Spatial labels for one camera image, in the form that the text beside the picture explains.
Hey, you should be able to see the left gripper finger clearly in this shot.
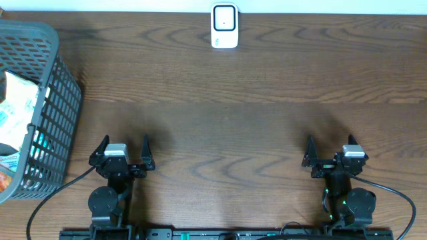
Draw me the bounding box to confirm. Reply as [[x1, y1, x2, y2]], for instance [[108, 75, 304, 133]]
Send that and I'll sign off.
[[90, 135, 109, 159], [141, 135, 153, 164]]

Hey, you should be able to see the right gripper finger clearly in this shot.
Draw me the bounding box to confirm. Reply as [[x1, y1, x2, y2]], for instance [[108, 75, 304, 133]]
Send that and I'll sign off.
[[302, 135, 318, 166], [348, 135, 366, 157]]

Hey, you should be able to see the cream yellow snack bag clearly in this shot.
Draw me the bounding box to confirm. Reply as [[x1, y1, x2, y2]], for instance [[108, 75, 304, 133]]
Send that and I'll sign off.
[[1, 70, 39, 151]]

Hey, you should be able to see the mint green wet wipes pack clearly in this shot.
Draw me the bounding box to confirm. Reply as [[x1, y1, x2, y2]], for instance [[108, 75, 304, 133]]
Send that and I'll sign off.
[[0, 152, 21, 173]]

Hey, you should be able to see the orange Kleenex tissue pack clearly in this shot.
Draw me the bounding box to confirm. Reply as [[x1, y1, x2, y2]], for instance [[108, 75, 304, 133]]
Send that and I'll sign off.
[[0, 172, 13, 192]]

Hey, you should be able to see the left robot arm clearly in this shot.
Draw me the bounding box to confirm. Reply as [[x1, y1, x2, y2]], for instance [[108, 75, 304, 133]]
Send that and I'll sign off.
[[88, 135, 155, 240]]

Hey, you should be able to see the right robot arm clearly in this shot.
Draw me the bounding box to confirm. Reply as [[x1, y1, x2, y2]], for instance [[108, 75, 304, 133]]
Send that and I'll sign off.
[[302, 135, 376, 235]]

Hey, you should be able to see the white barcode scanner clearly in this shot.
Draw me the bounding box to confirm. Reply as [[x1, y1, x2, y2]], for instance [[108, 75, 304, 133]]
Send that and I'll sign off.
[[210, 3, 239, 49]]

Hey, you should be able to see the grey plastic shopping basket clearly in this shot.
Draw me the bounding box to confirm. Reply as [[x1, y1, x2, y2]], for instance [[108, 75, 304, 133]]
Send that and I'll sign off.
[[1, 20, 83, 202]]

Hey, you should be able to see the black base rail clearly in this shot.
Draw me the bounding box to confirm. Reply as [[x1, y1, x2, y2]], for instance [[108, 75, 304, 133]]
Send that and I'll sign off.
[[59, 228, 394, 240]]

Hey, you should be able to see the right black cable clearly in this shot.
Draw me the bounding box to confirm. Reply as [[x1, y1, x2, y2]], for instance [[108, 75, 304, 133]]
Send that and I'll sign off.
[[346, 171, 417, 240]]

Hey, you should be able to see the black cable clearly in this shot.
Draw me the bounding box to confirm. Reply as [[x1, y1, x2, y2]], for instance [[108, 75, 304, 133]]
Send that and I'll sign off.
[[25, 165, 97, 240], [346, 171, 417, 240]]

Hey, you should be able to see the left black cable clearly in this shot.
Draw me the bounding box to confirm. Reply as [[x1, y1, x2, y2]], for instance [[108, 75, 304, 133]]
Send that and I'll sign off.
[[25, 165, 97, 240]]

